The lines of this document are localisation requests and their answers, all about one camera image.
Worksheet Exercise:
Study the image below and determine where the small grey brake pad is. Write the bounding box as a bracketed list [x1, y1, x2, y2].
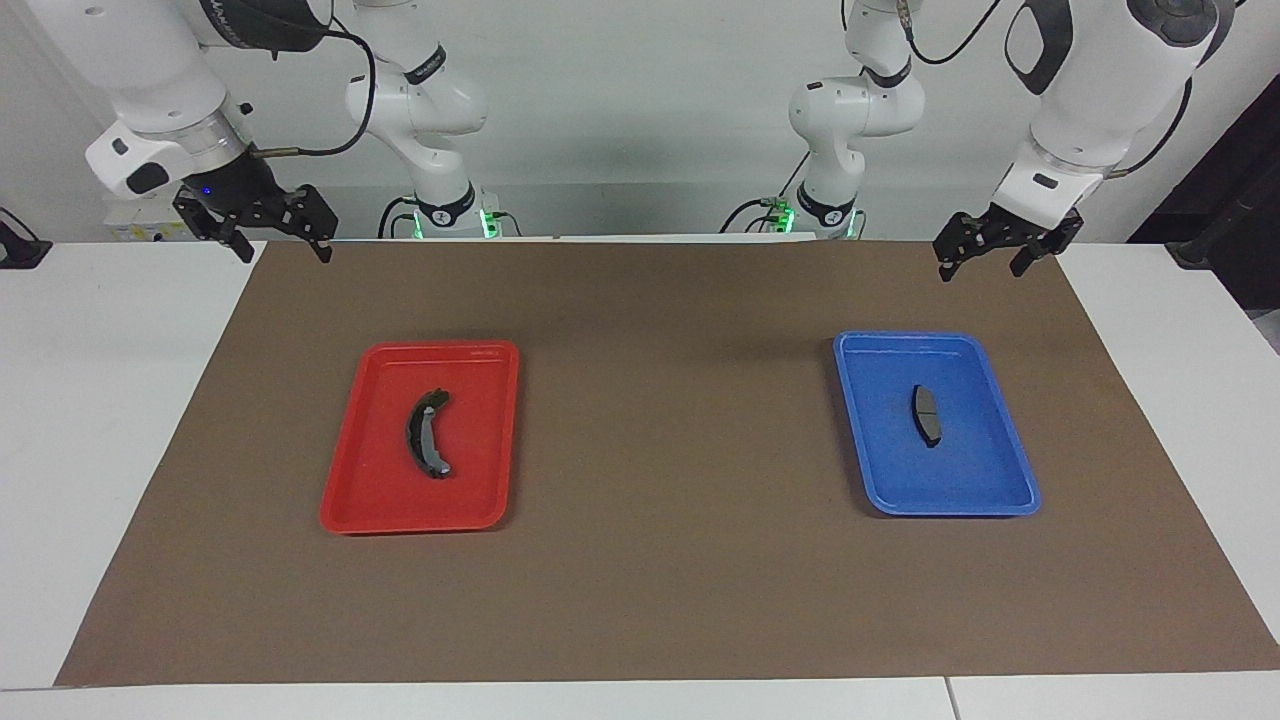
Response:
[910, 385, 945, 448]

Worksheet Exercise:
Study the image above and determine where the curved dark brake pad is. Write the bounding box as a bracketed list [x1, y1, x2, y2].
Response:
[404, 388, 453, 481]

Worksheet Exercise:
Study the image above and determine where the blue plastic tray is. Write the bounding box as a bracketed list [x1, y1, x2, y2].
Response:
[833, 331, 1042, 518]

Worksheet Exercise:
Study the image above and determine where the black equipment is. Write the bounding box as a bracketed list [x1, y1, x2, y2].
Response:
[1130, 75, 1280, 351]

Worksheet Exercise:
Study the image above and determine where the black table clamp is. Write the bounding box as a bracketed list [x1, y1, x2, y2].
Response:
[0, 207, 53, 269]

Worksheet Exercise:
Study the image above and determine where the red plastic tray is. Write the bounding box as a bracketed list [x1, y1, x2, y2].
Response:
[319, 340, 521, 536]

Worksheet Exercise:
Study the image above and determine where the brown paper table mat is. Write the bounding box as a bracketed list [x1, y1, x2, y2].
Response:
[55, 240, 1280, 688]

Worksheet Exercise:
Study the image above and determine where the white wall socket box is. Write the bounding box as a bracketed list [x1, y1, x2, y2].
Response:
[103, 195, 201, 243]

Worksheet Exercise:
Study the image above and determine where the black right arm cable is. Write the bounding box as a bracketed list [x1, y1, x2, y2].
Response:
[240, 18, 378, 159]

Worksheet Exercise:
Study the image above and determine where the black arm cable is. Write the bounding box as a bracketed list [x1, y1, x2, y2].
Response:
[900, 0, 1003, 67]
[240, 18, 378, 159]

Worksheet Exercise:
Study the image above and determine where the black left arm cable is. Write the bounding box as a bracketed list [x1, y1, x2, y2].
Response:
[900, 0, 1003, 67]

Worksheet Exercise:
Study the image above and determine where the black left base cable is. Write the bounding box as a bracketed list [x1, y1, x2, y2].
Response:
[720, 197, 793, 236]

